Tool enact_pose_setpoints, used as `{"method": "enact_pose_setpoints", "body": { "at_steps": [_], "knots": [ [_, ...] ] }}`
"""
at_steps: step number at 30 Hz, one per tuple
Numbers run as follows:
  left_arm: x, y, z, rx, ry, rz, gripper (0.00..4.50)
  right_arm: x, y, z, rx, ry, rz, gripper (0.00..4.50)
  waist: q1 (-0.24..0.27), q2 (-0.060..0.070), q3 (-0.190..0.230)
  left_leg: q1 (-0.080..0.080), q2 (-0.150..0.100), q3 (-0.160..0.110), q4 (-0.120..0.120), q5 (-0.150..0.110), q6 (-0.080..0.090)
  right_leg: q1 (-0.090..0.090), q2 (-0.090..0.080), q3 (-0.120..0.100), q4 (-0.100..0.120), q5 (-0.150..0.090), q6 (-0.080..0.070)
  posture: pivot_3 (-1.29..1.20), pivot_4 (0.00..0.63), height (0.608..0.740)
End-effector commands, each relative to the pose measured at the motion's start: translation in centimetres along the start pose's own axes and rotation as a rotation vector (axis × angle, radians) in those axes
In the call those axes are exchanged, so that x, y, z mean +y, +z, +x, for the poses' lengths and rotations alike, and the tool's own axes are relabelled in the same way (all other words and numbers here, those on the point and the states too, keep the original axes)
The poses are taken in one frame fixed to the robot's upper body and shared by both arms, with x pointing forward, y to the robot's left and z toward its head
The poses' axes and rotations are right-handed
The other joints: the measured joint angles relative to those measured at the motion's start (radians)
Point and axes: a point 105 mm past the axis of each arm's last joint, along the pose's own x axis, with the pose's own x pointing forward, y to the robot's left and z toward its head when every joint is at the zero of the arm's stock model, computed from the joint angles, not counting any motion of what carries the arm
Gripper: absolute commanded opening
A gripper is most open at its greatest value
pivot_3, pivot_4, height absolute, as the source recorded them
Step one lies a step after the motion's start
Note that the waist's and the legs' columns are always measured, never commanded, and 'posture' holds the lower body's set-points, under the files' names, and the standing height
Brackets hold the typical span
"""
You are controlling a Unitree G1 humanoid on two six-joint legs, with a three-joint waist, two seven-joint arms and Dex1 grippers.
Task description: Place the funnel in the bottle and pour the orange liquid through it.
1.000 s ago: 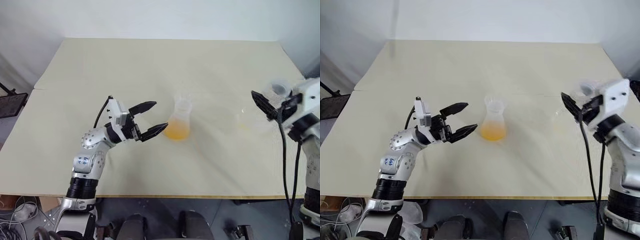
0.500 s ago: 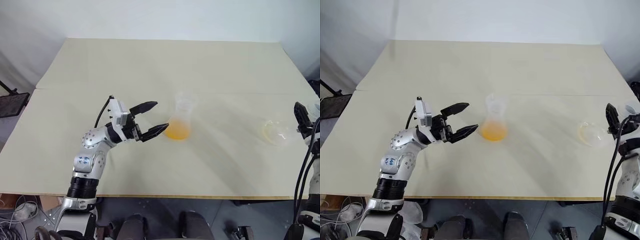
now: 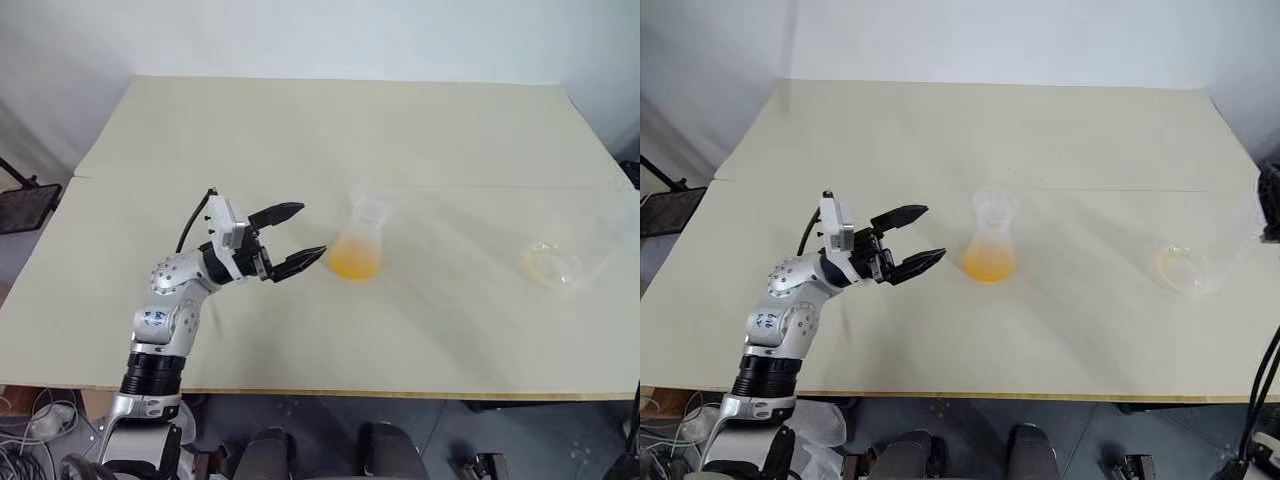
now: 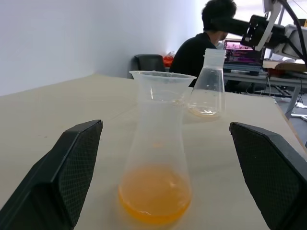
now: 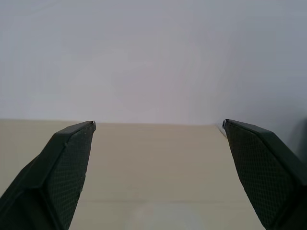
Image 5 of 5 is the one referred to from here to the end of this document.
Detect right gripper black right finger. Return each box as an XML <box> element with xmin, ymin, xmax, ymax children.
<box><xmin>223</xmin><ymin>118</ymin><xmax>307</xmax><ymax>230</ymax></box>

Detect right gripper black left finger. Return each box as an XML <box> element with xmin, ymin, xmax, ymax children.
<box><xmin>0</xmin><ymin>120</ymin><xmax>97</xmax><ymax>230</ymax></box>

